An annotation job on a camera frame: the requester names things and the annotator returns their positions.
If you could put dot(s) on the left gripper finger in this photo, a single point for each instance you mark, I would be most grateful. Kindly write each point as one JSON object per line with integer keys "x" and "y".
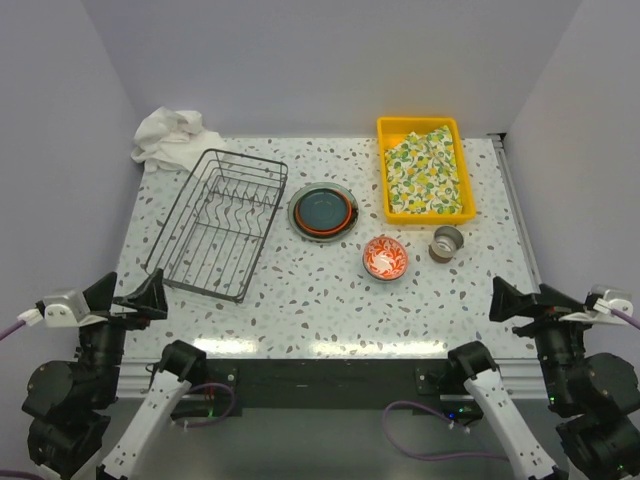
{"x": 148, "y": 301}
{"x": 99, "y": 296}

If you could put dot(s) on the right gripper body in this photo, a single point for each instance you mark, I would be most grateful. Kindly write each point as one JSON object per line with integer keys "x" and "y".
{"x": 548, "y": 323}

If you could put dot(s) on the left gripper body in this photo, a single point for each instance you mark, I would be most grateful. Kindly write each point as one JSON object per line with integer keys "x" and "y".
{"x": 117, "y": 323}

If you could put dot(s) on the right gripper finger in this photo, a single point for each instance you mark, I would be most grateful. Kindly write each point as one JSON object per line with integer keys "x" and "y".
{"x": 553, "y": 298}
{"x": 508, "y": 302}

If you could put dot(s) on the beige brown cup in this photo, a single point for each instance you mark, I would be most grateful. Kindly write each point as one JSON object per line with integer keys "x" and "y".
{"x": 446, "y": 242}

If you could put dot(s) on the white red patterned bowl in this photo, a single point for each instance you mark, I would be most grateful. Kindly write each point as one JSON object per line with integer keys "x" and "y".
{"x": 384, "y": 254}

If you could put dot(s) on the light green floral plate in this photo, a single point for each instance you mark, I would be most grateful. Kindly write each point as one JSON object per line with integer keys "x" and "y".
{"x": 323, "y": 212}

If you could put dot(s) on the orange plate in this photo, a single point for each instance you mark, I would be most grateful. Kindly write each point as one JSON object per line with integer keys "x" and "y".
{"x": 300, "y": 225}

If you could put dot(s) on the dark teal plate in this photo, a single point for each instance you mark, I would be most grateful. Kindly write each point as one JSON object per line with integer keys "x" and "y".
{"x": 322, "y": 207}

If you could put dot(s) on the light green bowl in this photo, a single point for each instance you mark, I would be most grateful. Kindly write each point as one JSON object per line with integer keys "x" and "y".
{"x": 386, "y": 277}

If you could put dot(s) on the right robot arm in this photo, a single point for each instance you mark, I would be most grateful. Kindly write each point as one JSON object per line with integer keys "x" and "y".
{"x": 473, "y": 366}

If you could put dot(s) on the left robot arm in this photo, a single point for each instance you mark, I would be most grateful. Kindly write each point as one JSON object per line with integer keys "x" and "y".
{"x": 66, "y": 399}

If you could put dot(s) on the yellow plastic bin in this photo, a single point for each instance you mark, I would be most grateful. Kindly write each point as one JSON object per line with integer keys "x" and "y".
{"x": 391, "y": 131}

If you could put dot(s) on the lemon print cloth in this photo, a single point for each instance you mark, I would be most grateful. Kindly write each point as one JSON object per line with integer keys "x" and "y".
{"x": 422, "y": 174}

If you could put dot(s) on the white crumpled towel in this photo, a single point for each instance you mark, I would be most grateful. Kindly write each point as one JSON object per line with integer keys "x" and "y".
{"x": 173, "y": 140}

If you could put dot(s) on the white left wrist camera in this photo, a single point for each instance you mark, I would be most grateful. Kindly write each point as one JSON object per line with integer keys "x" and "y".
{"x": 65, "y": 309}

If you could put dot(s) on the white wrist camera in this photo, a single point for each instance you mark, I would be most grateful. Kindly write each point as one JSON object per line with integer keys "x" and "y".
{"x": 65, "y": 309}
{"x": 604, "y": 305}

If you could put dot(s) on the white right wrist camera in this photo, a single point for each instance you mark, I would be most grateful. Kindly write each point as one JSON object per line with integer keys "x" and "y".
{"x": 604, "y": 305}

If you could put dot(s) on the aluminium frame rail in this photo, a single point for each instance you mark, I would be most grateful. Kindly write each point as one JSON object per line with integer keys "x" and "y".
{"x": 520, "y": 370}

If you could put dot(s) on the black wire dish rack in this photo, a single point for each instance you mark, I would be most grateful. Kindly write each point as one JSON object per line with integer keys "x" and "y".
{"x": 213, "y": 235}

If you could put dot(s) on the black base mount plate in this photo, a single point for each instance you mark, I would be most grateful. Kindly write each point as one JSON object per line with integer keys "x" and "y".
{"x": 328, "y": 385}

